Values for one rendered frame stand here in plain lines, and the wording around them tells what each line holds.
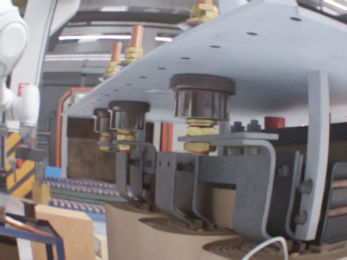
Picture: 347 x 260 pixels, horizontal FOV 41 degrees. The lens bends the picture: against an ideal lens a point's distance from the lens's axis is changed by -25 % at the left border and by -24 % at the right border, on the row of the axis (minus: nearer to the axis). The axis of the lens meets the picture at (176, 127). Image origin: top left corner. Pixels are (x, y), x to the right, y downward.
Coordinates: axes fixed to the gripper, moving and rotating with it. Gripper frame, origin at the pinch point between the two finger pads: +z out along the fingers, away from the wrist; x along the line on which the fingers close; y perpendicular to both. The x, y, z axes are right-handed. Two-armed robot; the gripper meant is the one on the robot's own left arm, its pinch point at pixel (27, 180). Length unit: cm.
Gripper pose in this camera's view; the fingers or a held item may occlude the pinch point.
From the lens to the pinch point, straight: 209.3
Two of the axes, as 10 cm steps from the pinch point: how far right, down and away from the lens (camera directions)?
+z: -0.5, 10.0, -0.5
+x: -9.5, -0.7, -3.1
